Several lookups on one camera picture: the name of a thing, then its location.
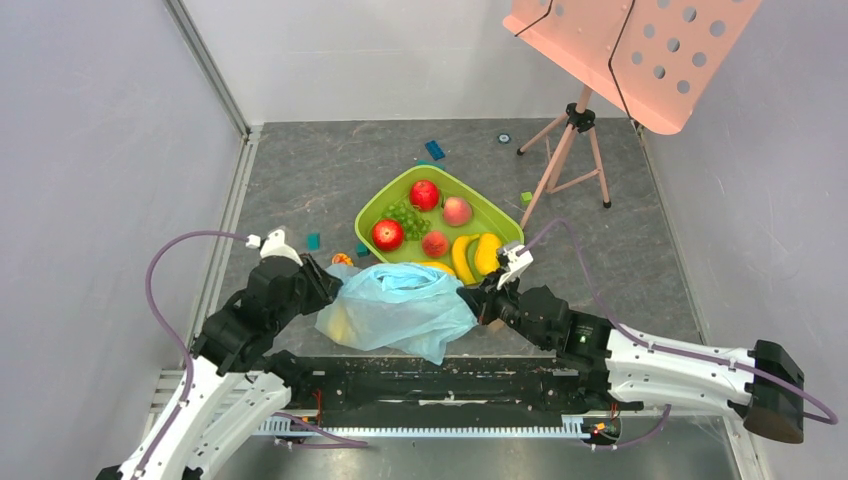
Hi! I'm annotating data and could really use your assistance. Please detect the small fake peach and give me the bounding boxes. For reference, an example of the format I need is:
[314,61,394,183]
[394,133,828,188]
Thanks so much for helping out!
[421,230,451,259]

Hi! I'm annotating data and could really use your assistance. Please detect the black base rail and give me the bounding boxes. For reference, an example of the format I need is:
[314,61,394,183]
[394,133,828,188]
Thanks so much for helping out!
[275,356,645,429]

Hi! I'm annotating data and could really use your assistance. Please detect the blue lego brick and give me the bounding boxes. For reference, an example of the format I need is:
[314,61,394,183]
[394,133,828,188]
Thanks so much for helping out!
[425,140,445,161]

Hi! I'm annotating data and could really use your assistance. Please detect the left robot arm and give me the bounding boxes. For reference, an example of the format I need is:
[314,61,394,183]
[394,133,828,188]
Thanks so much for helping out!
[98,254,343,479]

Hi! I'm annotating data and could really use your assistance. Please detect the red fake apple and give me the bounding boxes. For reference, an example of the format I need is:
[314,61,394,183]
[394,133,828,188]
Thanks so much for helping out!
[371,218,405,252]
[408,180,441,212]

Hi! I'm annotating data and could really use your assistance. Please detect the pink fake peach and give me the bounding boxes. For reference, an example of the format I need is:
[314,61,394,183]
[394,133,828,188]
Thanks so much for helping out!
[442,196,474,227]

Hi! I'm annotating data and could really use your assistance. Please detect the teal cube block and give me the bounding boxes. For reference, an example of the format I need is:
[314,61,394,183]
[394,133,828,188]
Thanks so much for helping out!
[356,243,370,258]

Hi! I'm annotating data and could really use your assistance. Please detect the yellow fake banana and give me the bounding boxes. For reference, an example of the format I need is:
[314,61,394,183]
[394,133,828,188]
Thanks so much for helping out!
[451,234,480,286]

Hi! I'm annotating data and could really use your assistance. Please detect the lime green plastic tray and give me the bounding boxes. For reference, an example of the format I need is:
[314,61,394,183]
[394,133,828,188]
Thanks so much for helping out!
[354,165,524,263]

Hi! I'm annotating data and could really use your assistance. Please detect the small teal block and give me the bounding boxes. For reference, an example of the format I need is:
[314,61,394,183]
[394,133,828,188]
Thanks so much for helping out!
[307,232,321,251]

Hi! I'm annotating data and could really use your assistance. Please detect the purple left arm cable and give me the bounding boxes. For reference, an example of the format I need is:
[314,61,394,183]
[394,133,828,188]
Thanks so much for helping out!
[132,230,369,480]

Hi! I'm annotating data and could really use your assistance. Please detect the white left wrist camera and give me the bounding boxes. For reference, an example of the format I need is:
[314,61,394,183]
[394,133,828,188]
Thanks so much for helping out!
[245,228,303,266]

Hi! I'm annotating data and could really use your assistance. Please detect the orange round toy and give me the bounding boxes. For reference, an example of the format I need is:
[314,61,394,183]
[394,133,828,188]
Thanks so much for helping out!
[331,253,354,266]

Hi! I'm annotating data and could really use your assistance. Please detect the pink music stand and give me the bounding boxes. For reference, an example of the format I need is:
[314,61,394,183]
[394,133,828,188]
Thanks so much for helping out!
[503,0,760,210]

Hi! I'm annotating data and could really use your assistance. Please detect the yellow fake mango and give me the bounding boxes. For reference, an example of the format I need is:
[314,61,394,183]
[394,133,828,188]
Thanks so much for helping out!
[474,232,503,277]
[419,261,457,277]

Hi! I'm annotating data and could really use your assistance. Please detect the light blue plastic bag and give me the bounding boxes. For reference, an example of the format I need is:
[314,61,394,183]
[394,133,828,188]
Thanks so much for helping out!
[315,263,477,365]

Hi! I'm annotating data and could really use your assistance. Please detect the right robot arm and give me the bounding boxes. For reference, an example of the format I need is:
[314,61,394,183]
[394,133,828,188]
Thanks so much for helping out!
[457,283,804,444]

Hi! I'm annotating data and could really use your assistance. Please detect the green fake grapes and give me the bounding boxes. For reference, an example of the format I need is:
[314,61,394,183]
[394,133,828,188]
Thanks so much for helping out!
[383,201,432,241]

